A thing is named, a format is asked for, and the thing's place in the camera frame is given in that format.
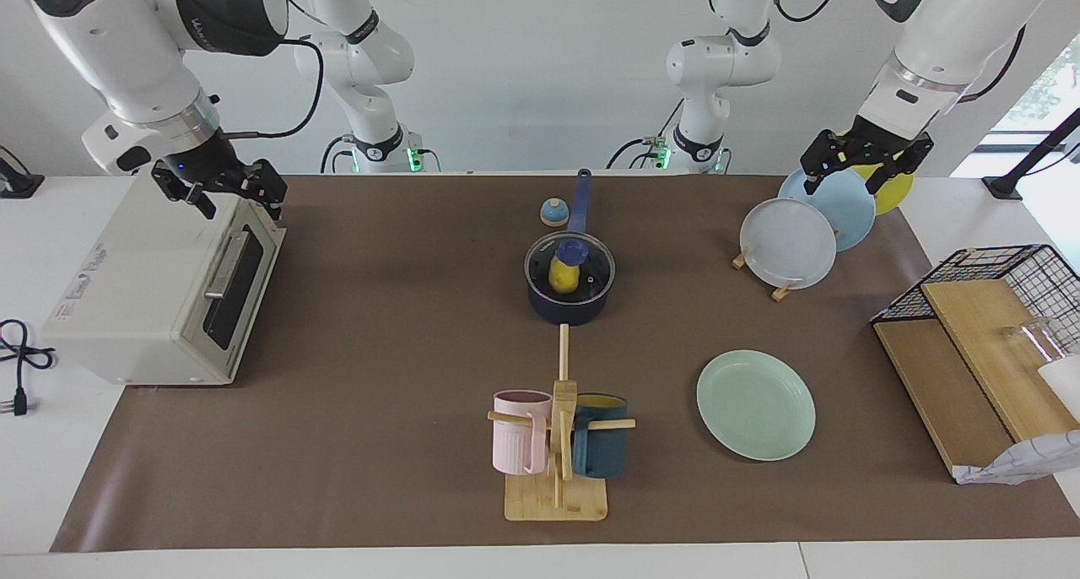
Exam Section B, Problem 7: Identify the white cylindrical container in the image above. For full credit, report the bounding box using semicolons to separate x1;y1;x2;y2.
1038;355;1080;419

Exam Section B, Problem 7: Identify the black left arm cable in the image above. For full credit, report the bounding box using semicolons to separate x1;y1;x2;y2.
764;0;1060;103

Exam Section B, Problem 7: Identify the pink ribbed mug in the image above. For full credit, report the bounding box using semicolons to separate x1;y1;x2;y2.
493;390;554;476

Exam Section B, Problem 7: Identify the wooden plate rack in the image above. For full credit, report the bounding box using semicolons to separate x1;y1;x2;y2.
732;241;798;302

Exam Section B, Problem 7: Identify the light green plate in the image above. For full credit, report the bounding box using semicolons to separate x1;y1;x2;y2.
697;349;817;462

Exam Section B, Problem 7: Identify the clear glass cup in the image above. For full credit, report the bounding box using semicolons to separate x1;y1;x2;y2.
994;317;1066;369

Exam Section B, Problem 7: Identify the black power cord with plug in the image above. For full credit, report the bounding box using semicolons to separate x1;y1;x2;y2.
0;319;56;417

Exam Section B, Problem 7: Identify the dark blue saucepan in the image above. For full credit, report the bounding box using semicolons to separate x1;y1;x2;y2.
525;169;615;326

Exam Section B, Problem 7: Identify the wooden shelf unit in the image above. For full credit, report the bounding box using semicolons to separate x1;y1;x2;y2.
873;279;1080;479

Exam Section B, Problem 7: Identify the glass lid with blue knob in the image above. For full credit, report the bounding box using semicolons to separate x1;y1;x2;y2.
524;231;616;303

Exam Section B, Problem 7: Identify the yellow plate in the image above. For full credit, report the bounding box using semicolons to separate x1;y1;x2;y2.
840;159;916;217

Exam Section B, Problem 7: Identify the wooden mug rack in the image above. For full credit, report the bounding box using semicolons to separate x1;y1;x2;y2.
488;324;636;522

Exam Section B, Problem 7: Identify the black angled camera stand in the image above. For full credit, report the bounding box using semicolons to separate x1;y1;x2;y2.
983;108;1080;200

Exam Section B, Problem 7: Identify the teal mug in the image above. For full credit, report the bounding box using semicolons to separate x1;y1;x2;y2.
571;393;629;479

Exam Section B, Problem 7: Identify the beige toaster oven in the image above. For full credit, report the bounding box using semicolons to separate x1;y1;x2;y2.
40;167;288;386

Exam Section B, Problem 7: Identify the brown table mat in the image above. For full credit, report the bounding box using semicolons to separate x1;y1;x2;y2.
51;174;1080;553

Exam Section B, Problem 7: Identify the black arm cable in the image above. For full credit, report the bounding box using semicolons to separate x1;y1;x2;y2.
224;37;327;141
764;0;1060;103

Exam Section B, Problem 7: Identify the black desk clamp stand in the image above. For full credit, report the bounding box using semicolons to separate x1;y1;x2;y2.
0;144;45;198

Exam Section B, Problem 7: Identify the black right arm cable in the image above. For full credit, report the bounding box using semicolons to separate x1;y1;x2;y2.
224;37;327;141

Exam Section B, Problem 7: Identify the black base cable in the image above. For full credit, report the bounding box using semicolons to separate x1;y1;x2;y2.
321;134;357;175
606;98;686;171

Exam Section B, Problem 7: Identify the light blue plate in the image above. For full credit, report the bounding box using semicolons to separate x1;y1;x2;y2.
778;164;877;252

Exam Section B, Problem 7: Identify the black wire basket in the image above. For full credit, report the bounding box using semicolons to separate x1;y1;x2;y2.
871;244;1080;369

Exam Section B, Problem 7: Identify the grey plate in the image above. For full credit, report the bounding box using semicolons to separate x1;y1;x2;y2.
740;198;838;290

